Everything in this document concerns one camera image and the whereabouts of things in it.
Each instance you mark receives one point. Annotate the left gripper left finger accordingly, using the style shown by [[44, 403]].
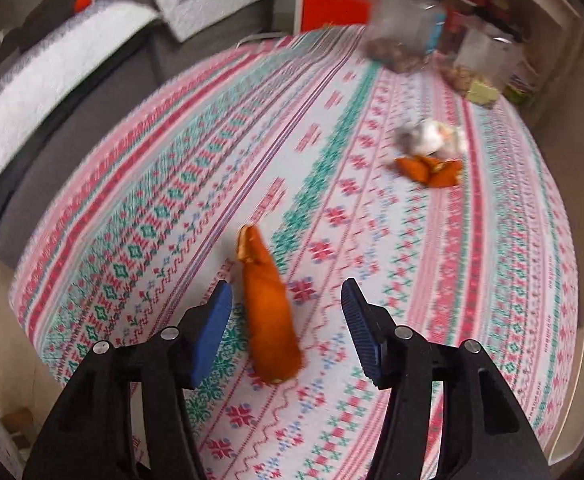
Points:
[[122, 414]]

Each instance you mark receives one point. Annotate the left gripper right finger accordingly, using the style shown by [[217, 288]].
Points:
[[485, 433]]

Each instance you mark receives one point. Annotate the long orange peel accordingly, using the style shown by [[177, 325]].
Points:
[[273, 344]]

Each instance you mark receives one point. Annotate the white trash bin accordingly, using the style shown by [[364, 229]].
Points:
[[569, 431]]

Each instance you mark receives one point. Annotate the orange peel pile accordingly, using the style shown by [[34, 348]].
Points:
[[429, 171]]

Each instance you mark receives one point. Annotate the small white tissue ball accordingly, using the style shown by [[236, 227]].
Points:
[[428, 137]]

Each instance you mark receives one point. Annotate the patterned tablecloth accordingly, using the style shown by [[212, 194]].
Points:
[[299, 138]]

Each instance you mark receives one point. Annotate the grey seat cover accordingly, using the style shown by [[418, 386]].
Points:
[[47, 73]]

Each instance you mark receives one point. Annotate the jar with mixed nuts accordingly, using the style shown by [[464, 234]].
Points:
[[483, 65]]

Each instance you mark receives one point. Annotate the jar with walnuts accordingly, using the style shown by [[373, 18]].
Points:
[[403, 34]]

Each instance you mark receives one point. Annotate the grey sofa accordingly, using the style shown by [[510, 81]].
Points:
[[152, 57]]

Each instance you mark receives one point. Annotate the red gift box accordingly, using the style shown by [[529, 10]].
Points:
[[317, 14]]

